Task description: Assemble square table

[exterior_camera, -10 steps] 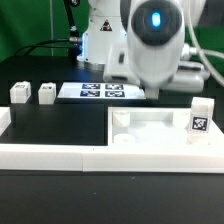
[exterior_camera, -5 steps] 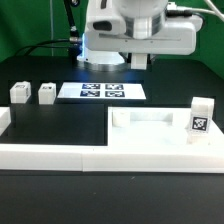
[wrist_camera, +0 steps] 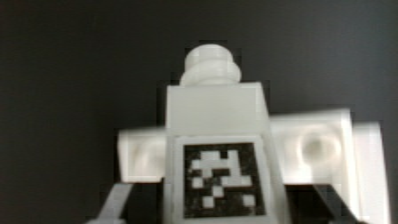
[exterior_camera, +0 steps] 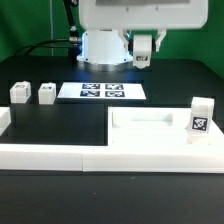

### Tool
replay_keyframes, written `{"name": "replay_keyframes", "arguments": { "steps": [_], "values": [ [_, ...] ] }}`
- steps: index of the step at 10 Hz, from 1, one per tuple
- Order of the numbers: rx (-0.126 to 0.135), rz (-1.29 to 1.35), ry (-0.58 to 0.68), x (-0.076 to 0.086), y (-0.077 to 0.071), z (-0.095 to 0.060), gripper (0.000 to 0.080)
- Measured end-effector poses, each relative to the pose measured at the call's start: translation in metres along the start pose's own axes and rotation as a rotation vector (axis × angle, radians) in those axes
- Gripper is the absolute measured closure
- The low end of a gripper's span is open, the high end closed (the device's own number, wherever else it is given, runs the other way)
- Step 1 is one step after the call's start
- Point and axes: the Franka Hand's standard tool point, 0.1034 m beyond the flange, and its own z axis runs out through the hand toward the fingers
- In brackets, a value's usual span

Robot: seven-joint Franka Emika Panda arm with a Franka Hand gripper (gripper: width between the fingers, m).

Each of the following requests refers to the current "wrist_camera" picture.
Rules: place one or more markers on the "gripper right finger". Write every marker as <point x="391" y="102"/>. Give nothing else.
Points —
<point x="316" y="205"/>

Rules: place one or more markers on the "white square table top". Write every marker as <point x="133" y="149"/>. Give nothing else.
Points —
<point x="330" y="154"/>

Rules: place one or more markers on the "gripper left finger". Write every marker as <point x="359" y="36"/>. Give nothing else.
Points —
<point x="131" y="206"/>

